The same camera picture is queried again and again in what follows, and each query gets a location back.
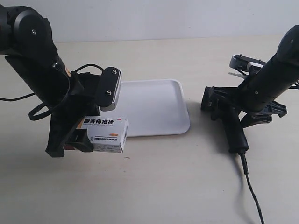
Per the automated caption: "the white medicine box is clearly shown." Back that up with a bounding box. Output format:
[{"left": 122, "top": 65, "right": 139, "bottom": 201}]
[{"left": 64, "top": 116, "right": 128, "bottom": 153}]

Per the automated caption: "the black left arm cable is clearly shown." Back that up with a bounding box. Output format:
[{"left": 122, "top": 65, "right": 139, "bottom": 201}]
[{"left": 0, "top": 64, "right": 104, "bottom": 121}]

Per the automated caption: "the black handheld barcode scanner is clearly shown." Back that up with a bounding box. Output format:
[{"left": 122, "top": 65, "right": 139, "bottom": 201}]
[{"left": 200, "top": 86, "right": 249, "bottom": 154}]

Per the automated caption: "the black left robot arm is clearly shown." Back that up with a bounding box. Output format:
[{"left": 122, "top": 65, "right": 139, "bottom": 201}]
[{"left": 0, "top": 6, "right": 100, "bottom": 158}]

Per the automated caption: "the black scanner cable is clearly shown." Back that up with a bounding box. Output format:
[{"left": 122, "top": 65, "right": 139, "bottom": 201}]
[{"left": 238, "top": 152, "right": 266, "bottom": 224}]

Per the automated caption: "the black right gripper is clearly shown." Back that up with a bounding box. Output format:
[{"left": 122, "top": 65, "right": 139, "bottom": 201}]
[{"left": 210, "top": 70, "right": 287, "bottom": 129}]

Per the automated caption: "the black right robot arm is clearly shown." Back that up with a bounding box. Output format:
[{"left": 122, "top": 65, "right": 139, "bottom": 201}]
[{"left": 208, "top": 25, "right": 299, "bottom": 128}]

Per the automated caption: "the white plastic tray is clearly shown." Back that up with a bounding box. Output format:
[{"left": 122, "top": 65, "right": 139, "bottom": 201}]
[{"left": 114, "top": 79, "right": 190, "bottom": 137}]

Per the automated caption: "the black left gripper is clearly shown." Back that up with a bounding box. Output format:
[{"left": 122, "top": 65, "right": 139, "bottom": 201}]
[{"left": 46, "top": 71, "right": 100, "bottom": 158}]

